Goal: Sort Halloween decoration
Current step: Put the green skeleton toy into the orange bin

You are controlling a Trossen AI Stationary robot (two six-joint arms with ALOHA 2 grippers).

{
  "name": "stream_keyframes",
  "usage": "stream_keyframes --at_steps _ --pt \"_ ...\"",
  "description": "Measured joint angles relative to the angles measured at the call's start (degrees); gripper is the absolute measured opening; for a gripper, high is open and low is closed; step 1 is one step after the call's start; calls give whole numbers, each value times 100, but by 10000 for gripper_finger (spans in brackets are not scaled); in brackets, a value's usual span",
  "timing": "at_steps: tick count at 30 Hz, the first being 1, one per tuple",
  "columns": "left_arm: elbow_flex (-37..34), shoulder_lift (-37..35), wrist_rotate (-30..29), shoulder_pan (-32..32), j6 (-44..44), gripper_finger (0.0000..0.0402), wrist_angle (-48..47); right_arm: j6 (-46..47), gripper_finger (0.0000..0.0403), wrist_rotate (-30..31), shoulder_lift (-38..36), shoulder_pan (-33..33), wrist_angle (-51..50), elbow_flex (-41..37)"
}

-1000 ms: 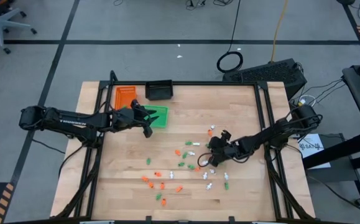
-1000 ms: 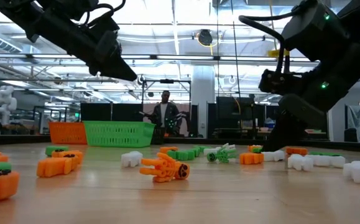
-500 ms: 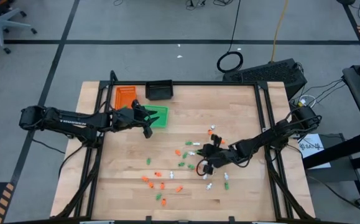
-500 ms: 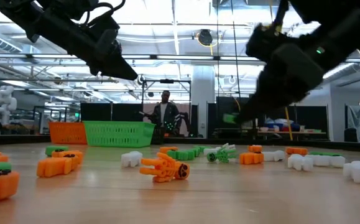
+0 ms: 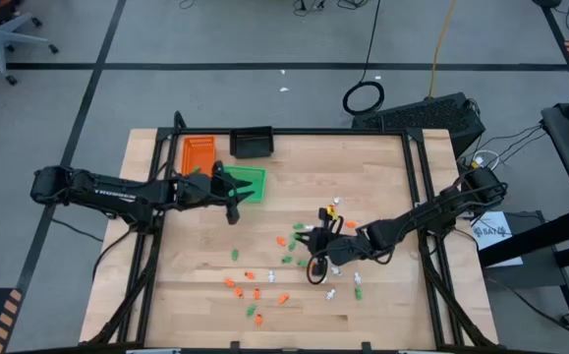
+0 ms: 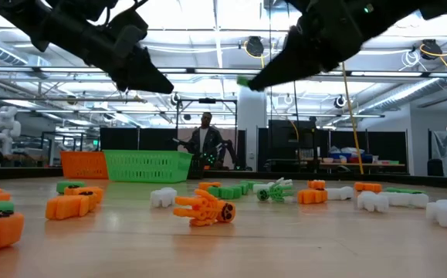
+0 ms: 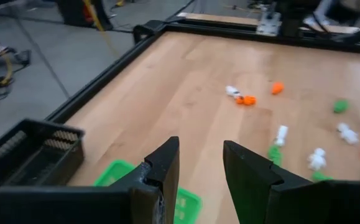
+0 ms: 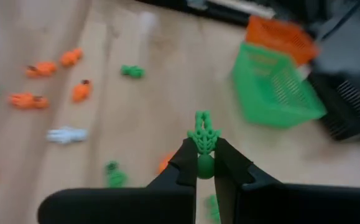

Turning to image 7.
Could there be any green plastic basket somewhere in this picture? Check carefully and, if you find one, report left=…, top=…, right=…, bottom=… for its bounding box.
left=93, top=159, right=203, bottom=224

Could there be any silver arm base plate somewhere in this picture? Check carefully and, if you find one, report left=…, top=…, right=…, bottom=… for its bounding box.
left=256, top=11, right=282, bottom=37

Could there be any white paper sign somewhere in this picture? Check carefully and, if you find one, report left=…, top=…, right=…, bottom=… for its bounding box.
left=302, top=0, right=336, bottom=27

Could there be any black computer case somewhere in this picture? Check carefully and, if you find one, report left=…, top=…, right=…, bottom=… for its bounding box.
left=55, top=0, right=114, bottom=32

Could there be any black plastic basket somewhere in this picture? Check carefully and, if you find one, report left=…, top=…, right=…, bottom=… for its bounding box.
left=0, top=118, right=86, bottom=195

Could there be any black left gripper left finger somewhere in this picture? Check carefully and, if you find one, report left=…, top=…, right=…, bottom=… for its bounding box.
left=111, top=136, right=180, bottom=224

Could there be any yellow hanging cable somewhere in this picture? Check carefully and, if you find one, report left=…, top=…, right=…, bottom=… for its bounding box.
left=83, top=0, right=118, bottom=57

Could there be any black aluminium table frame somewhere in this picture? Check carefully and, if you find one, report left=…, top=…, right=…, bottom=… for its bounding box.
left=44, top=17, right=360, bottom=124

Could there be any green foam Halloween toy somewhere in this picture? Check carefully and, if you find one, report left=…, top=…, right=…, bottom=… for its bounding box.
left=310, top=170, right=333, bottom=183
left=267, top=145, right=283, bottom=167
left=333, top=98, right=350, bottom=114

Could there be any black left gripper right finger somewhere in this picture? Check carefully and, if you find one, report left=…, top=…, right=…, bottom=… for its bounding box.
left=223, top=140, right=311, bottom=224

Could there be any orange foam Halloween toy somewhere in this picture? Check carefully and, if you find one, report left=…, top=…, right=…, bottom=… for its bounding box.
left=271, top=82, right=285, bottom=96
left=235, top=95, right=257, bottom=106

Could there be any white foam Halloween toy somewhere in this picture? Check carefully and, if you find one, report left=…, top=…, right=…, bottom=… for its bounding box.
left=307, top=147, right=327, bottom=171
left=336, top=122, right=360, bottom=146
left=274, top=124, right=289, bottom=147
left=225, top=85, right=242, bottom=98

